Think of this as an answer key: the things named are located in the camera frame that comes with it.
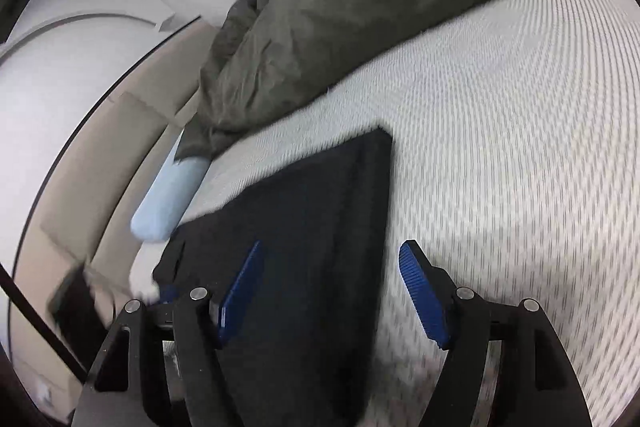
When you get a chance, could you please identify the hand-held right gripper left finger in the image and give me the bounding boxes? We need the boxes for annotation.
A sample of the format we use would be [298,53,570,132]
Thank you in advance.
[70,239,266,427]

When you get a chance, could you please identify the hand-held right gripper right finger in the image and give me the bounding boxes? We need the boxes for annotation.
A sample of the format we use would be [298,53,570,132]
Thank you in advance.
[398,239,593,427]

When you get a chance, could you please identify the black pants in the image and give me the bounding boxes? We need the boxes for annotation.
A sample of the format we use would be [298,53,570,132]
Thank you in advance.
[152,127,393,427]

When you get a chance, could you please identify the light blue pillow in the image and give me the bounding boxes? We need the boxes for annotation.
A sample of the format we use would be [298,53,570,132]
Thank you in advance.
[131,154,211,244]

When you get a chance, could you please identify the beige padded headboard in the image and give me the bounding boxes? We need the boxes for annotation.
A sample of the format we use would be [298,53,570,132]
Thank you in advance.
[10,19,226,423]

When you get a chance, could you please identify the white textured mattress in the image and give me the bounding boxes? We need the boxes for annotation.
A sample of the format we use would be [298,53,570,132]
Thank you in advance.
[127,0,640,427]

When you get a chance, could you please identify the grey duvet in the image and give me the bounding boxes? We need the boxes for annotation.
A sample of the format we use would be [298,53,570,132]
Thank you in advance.
[175,0,621,162]

